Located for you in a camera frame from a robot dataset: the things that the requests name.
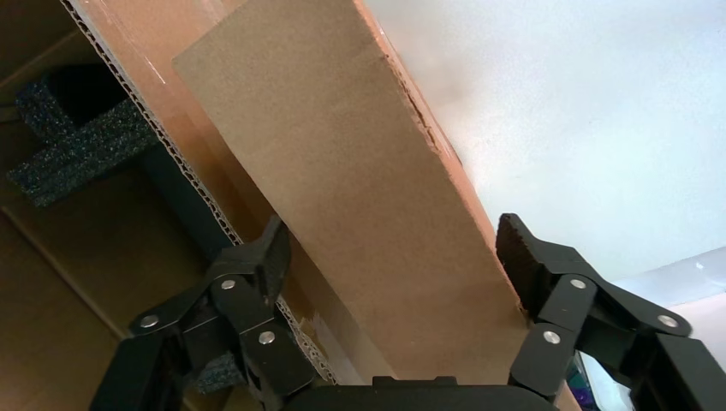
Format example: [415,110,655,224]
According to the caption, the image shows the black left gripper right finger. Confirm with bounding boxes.
[496,212,726,411]

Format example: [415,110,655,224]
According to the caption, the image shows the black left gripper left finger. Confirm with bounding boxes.
[90,215,316,411]

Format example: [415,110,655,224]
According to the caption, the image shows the small cardboard box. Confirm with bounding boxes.
[172,0,533,388]

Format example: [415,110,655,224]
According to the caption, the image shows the large open cardboard box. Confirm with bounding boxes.
[0,0,398,411]

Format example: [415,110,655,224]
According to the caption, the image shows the black foam insert block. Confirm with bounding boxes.
[6,65,161,209]
[194,350,249,396]

